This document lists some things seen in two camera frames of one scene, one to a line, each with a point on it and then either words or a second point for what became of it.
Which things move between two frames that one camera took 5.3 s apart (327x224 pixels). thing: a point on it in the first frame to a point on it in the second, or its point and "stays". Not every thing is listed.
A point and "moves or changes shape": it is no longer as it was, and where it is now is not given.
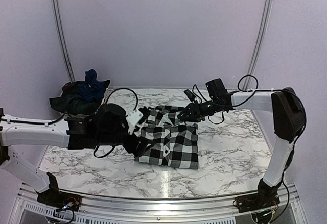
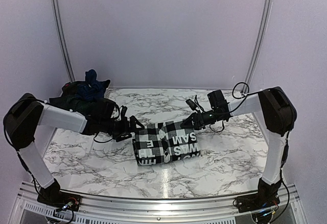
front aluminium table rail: x=27 y=210 stays
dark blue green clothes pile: x=80 y=98 stays
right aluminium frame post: x=269 y=6 stays
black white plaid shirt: x=176 y=141 moves or changes shape
